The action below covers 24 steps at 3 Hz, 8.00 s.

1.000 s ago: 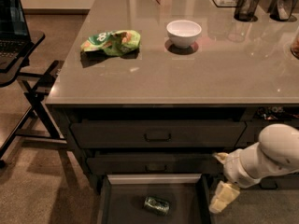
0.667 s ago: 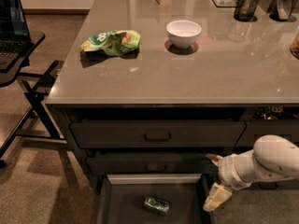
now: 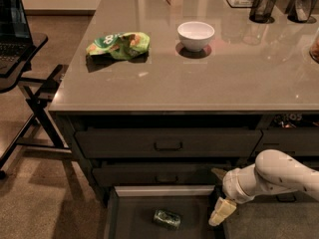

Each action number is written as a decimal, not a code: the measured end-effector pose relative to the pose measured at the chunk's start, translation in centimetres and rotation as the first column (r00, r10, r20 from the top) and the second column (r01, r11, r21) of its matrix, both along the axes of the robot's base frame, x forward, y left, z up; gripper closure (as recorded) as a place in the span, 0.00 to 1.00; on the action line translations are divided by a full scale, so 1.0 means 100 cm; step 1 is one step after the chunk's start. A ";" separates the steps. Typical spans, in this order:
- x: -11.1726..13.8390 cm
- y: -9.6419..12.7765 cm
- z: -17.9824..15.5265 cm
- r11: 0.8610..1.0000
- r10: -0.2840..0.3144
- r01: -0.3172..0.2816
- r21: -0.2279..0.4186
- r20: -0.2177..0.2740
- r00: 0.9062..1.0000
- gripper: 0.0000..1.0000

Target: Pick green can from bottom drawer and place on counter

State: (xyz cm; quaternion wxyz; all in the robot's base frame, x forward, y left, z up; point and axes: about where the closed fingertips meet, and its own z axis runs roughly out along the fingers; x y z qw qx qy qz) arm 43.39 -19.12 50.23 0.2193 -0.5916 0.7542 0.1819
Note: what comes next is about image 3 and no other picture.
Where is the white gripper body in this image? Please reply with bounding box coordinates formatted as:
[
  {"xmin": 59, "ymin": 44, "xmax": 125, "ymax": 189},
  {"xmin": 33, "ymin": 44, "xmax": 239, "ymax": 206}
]
[{"xmin": 222, "ymin": 168, "xmax": 254, "ymax": 204}]

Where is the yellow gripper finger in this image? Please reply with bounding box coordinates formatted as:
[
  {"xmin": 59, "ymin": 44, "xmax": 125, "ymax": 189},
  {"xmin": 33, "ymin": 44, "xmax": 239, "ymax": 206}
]
[
  {"xmin": 211, "ymin": 167, "xmax": 227, "ymax": 180},
  {"xmin": 208, "ymin": 197, "xmax": 236, "ymax": 226}
]

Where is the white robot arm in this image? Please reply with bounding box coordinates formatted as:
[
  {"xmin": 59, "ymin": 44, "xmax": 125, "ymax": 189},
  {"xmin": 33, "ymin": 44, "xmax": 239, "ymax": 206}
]
[{"xmin": 208, "ymin": 149, "xmax": 319, "ymax": 226}]

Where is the bottom right drawer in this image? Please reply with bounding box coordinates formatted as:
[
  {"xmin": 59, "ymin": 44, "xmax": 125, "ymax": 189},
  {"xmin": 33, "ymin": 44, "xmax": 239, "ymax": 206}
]
[{"xmin": 223, "ymin": 185, "xmax": 319, "ymax": 204}]

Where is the top right drawer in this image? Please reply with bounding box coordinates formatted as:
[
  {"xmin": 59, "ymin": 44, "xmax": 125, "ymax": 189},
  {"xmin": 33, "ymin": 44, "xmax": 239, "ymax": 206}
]
[{"xmin": 254, "ymin": 127, "xmax": 319, "ymax": 156}]

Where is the middle right drawer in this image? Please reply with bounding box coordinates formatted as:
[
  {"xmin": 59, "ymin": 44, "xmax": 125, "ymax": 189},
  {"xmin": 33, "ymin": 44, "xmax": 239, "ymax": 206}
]
[{"xmin": 236, "ymin": 159, "xmax": 319, "ymax": 186}]

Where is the snack bag in drawer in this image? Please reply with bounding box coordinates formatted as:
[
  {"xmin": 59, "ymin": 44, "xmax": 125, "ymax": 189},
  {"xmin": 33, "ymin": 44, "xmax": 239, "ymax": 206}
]
[{"xmin": 271, "ymin": 114, "xmax": 319, "ymax": 128}]

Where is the open bottom left drawer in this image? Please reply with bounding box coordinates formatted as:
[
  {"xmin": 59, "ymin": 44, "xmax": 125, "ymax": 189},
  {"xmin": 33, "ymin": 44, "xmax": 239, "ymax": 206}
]
[{"xmin": 104, "ymin": 185, "xmax": 229, "ymax": 239}]

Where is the middle left drawer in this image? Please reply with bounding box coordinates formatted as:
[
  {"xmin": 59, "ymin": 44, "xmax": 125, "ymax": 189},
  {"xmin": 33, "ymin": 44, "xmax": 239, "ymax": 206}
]
[{"xmin": 92, "ymin": 161, "xmax": 232, "ymax": 187}]

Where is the top left drawer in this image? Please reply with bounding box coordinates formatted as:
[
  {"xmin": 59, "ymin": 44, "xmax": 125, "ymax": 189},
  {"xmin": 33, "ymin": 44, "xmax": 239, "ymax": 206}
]
[{"xmin": 74, "ymin": 128, "xmax": 262, "ymax": 158}]

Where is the white bowl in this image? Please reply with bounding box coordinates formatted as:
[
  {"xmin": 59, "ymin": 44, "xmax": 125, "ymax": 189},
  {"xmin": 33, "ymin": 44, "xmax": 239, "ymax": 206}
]
[{"xmin": 177, "ymin": 21, "xmax": 215, "ymax": 52}]

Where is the glass jar with snacks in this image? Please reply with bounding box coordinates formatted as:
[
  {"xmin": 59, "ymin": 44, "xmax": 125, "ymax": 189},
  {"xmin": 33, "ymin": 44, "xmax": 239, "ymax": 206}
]
[{"xmin": 309, "ymin": 30, "xmax": 319, "ymax": 64}]

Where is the green chip bag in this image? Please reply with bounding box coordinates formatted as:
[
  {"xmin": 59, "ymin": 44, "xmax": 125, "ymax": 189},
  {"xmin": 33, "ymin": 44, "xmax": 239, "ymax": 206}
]
[{"xmin": 86, "ymin": 32, "xmax": 151, "ymax": 61}]

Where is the black mesh pencil cup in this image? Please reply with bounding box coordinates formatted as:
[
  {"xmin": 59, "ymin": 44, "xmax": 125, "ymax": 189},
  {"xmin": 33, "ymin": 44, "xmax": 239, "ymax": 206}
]
[{"xmin": 249, "ymin": 0, "xmax": 277, "ymax": 23}]

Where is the black laptop stand table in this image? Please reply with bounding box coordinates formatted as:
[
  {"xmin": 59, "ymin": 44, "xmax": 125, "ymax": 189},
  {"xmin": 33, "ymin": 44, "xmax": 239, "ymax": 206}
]
[{"xmin": 0, "ymin": 33, "xmax": 68, "ymax": 179}]

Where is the black laptop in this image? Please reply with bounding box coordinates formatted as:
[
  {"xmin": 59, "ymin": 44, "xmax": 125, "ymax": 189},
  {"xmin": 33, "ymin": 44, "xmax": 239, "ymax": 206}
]
[{"xmin": 0, "ymin": 0, "xmax": 35, "ymax": 78}]

